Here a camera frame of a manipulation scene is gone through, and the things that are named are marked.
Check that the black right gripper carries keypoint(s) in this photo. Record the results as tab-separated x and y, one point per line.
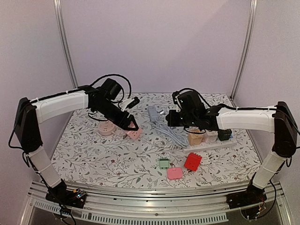
175	119

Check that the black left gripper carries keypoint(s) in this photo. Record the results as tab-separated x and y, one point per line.
127	121

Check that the light pink cube socket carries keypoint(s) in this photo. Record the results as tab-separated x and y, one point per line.
134	135

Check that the round pink power socket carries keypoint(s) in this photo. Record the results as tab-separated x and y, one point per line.
106	128

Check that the green plug adapter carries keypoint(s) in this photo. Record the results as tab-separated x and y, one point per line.
164	163

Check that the red cube socket adapter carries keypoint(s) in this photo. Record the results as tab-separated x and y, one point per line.
192	162

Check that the pink plug adapter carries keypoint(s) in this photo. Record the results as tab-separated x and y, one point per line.
174	173

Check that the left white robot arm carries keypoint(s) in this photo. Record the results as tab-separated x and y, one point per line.
31	113

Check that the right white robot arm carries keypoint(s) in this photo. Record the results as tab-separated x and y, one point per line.
276	120

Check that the beige cube socket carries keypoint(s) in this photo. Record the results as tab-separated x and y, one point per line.
195	138

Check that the white floral cube socket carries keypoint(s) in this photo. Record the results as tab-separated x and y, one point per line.
210	136

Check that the dark green cube socket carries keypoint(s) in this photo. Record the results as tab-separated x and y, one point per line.
224	135

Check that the light blue power strip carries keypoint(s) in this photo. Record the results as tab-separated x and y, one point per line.
153	114

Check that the white power strip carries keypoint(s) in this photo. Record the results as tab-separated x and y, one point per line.
211	146

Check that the floral patterned table mat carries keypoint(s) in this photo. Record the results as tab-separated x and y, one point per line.
83	155

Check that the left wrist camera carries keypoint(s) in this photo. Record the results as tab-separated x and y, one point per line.
129	103

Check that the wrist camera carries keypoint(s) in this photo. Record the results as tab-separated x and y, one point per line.
129	103
177	98

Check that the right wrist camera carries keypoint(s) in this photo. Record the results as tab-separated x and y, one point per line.
177	98

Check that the aluminium front rail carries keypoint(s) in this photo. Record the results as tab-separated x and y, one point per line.
175	206

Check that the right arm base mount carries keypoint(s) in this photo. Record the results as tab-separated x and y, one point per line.
250	203

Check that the left aluminium corner post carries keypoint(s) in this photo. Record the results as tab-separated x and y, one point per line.
64	42

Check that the aluminium corner post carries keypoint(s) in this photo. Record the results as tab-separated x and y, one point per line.
245	49
64	42

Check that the right aluminium corner post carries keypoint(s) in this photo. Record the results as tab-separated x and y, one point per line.
245	49

